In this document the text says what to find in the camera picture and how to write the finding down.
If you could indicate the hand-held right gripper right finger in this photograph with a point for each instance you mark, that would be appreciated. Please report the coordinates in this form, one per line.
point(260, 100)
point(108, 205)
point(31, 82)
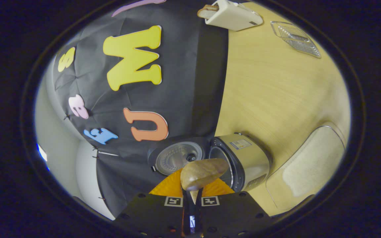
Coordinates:
point(199, 218)

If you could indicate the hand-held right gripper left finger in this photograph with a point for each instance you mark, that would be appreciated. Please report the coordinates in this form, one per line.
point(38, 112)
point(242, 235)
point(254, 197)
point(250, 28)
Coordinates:
point(186, 215)

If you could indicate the wooden spoon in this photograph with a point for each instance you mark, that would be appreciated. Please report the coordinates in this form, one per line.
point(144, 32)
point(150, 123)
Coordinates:
point(203, 172)

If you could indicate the grey silver rice cooker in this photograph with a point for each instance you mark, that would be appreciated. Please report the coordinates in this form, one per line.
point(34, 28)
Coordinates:
point(250, 158)

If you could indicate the clear tray of rice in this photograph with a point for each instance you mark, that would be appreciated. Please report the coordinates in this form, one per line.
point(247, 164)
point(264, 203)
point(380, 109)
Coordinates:
point(309, 172)

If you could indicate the black backdrop cloth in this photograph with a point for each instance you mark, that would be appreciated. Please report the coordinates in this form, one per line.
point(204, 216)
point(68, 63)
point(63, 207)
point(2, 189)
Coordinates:
point(177, 99)

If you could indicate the white toaster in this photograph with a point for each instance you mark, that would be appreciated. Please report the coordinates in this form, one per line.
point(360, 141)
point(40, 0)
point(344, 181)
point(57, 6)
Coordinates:
point(233, 16)

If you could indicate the toast bread slice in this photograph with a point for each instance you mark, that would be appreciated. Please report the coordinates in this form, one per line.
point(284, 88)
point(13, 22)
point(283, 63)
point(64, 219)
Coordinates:
point(207, 11)

